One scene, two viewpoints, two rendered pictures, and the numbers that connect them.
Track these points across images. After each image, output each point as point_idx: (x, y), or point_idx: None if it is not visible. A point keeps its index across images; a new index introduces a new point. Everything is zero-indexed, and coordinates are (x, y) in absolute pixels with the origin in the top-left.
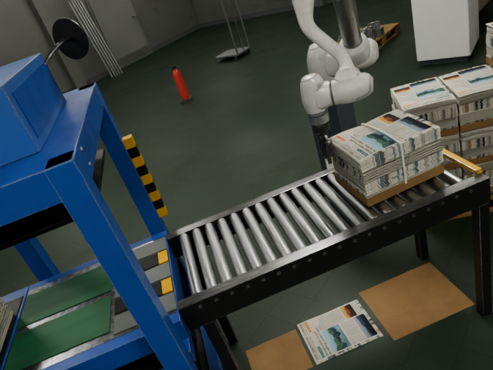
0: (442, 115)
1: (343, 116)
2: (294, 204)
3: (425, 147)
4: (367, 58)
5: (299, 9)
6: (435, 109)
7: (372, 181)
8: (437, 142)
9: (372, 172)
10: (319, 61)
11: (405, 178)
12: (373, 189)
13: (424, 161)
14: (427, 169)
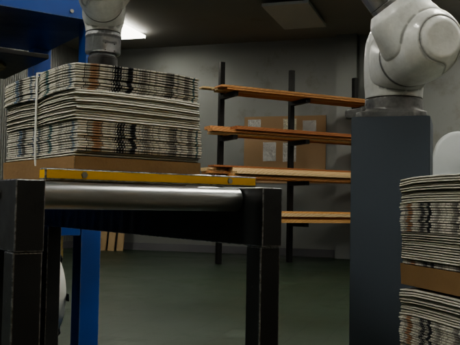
0: (452, 221)
1: (374, 179)
2: None
3: (57, 100)
4: (400, 44)
5: None
6: (444, 195)
7: (14, 134)
8: (70, 97)
9: (12, 113)
10: (366, 48)
11: (34, 151)
12: (13, 150)
13: (57, 133)
14: (58, 154)
